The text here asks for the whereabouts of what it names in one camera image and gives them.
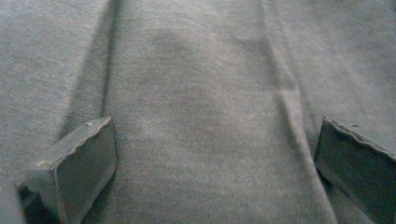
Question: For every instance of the dark grey garment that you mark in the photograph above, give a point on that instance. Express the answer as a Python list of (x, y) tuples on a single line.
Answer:
[(202, 109)]

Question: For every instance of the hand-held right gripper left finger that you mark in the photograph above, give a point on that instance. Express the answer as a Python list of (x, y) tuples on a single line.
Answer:
[(81, 168)]

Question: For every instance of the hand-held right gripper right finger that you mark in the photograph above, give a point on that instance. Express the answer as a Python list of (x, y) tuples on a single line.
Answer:
[(358, 168)]

